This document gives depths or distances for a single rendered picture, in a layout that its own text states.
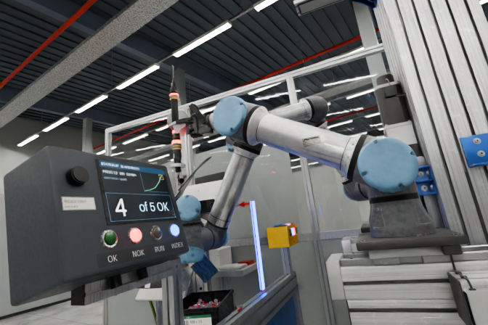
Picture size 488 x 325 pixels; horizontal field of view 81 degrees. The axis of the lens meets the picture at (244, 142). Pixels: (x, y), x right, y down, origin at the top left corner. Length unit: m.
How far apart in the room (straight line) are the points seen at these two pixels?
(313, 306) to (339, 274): 1.09
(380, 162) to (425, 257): 0.26
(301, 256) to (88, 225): 1.52
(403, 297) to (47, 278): 0.71
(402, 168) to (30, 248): 0.65
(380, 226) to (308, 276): 1.09
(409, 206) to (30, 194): 0.77
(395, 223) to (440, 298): 0.17
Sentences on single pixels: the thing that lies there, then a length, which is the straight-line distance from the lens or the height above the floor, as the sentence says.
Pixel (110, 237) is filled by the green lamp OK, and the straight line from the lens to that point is 0.48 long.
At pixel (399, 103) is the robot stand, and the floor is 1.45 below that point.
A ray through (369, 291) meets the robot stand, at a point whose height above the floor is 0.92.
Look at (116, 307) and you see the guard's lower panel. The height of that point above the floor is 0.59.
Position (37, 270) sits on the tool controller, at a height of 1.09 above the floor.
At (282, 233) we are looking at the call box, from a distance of 1.36.
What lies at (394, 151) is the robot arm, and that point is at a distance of 0.68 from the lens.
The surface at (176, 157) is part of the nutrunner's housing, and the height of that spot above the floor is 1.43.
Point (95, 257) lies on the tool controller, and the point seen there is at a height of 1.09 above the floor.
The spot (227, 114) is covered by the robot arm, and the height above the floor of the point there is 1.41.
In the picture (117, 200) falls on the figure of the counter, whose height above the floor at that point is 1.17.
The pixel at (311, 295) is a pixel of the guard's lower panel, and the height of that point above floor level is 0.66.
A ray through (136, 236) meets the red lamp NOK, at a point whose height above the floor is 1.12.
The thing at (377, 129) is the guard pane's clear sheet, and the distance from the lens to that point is 1.84.
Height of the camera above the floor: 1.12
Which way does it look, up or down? 15 degrees up
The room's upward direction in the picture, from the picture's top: 7 degrees counter-clockwise
